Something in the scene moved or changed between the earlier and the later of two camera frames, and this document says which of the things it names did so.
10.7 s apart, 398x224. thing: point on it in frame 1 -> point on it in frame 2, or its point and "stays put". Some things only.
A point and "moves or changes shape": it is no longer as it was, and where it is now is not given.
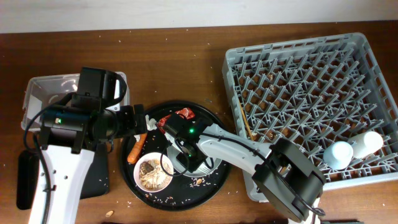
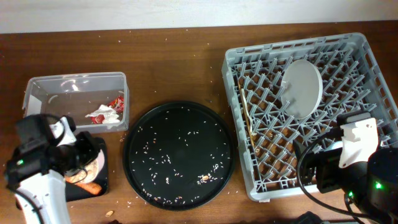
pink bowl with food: [153, 172] -> [89, 172]
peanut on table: [109, 213] stays put
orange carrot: [137, 149] -> [89, 187]
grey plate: [209, 167] -> [301, 89]
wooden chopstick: [247, 122] moves or changes shape
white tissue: [150, 123] moves or changes shape
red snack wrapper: [186, 112] moves or changes shape
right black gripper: [189, 163] -> [327, 162]
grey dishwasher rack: [316, 93] stays put
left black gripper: [127, 112] -> [84, 138]
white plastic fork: [204, 169] -> [245, 101]
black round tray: [153, 173] stays put
